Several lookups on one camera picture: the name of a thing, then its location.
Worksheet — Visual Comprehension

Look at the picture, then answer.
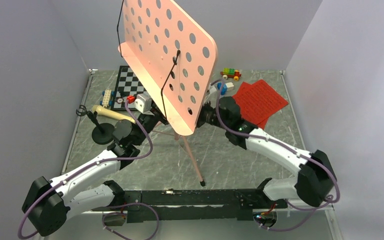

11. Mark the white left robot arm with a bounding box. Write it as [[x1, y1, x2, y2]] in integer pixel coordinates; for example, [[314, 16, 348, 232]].
[[17, 110, 168, 240]]

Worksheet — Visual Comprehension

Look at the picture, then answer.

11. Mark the pink music stand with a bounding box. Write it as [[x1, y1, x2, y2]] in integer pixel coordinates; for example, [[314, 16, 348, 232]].
[[116, 0, 219, 187]]

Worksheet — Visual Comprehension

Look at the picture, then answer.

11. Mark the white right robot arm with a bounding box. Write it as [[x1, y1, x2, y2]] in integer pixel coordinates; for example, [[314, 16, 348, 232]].
[[196, 96, 340, 208]]

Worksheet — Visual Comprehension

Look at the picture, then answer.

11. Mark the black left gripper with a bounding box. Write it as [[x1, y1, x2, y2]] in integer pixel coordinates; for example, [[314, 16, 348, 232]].
[[133, 95, 179, 146]]

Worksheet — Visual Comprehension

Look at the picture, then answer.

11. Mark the red sheet music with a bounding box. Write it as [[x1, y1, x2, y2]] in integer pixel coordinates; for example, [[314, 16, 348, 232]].
[[256, 117, 269, 130], [233, 79, 288, 124]]

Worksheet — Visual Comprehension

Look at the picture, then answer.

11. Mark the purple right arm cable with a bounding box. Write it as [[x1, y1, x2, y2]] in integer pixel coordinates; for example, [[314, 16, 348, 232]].
[[210, 79, 341, 233]]

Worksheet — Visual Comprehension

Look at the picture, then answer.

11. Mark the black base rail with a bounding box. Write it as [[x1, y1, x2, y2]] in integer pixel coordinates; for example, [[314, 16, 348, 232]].
[[94, 186, 287, 223]]

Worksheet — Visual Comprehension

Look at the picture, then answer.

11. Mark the orange yellow toy piece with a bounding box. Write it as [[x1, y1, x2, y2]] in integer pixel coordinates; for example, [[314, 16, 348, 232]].
[[220, 68, 242, 81]]

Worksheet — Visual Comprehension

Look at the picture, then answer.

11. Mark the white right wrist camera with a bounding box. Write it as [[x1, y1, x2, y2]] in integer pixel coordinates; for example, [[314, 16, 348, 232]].
[[204, 85, 218, 102]]

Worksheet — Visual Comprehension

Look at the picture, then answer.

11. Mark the black microphone stand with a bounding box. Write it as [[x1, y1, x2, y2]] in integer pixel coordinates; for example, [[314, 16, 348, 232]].
[[75, 104, 115, 145]]

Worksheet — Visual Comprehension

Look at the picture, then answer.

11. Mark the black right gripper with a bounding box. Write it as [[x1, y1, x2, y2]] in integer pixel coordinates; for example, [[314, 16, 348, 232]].
[[179, 97, 231, 131]]

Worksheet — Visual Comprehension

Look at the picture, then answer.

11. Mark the black white chessboard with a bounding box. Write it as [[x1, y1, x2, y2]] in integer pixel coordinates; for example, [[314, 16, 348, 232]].
[[111, 65, 148, 111]]

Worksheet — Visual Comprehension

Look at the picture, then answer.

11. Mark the white blue toy brick car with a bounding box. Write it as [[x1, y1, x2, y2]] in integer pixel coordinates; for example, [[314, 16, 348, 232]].
[[100, 88, 116, 109]]

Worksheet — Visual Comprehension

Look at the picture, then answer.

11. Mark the blue toy block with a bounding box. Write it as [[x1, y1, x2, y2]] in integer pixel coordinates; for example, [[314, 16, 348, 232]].
[[216, 82, 234, 96]]

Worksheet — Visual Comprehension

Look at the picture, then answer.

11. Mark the gold microphone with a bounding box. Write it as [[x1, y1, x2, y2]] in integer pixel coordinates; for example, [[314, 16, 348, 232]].
[[90, 105, 135, 123]]

